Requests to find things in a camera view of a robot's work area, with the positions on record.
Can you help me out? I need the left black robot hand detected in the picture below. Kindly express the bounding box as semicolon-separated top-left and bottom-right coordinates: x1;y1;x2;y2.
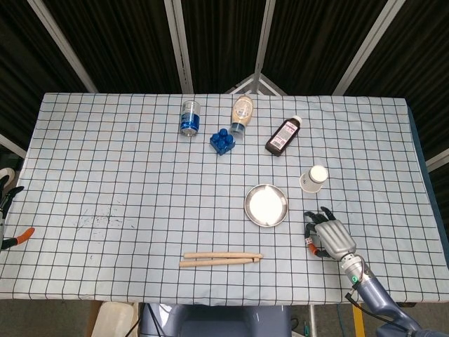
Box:
0;185;36;251

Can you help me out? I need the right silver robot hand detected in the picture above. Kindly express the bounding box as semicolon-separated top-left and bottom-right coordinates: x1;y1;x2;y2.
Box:
303;206;358;261

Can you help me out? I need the white paper cup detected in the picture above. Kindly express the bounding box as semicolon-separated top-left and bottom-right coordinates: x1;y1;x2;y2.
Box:
299;164;329;194

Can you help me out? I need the round metal plate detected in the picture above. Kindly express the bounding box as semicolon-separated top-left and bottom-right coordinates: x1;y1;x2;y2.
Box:
244;183;289;228

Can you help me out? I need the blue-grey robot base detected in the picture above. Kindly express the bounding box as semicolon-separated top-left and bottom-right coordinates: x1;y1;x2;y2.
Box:
139;303;293;337

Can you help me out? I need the grey metal table leg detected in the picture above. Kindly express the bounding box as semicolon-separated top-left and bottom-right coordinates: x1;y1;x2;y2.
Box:
308;304;319;337

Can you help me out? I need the light blue checkered tablecloth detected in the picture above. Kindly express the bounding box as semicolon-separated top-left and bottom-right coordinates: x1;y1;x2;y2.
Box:
0;91;449;303

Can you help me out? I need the brown cardboard box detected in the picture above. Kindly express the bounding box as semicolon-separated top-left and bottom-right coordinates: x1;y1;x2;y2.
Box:
85;301;103;337

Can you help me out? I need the brown medicine bottle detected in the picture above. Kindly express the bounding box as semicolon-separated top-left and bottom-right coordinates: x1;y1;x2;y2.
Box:
264;114;303;157

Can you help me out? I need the white plastic container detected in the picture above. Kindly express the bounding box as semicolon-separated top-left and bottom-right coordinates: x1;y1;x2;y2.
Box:
91;301;140;337

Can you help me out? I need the blue building block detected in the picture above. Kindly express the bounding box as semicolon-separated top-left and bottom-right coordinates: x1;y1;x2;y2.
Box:
209;128;236;156

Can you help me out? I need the beige squeeze sauce bottle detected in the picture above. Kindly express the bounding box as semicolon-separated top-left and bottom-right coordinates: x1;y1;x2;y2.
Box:
229;94;255;136

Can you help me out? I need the blue soda can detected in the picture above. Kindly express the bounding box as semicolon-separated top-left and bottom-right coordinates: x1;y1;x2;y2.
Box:
178;100;201;137

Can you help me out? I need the yellow post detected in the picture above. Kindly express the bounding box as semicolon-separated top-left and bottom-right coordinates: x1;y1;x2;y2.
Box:
352;304;366;337

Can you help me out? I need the white metal frame beam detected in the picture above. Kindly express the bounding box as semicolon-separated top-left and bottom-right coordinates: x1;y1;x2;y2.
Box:
0;133;28;159
425;147;449;173

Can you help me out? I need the white triangular frame brace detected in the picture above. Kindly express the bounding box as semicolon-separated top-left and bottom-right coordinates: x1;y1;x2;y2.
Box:
225;72;288;95

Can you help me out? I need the white metal frame post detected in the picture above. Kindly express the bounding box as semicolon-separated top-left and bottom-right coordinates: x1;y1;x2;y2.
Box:
253;0;276;77
27;0;98;94
163;0;194;94
332;0;405;95

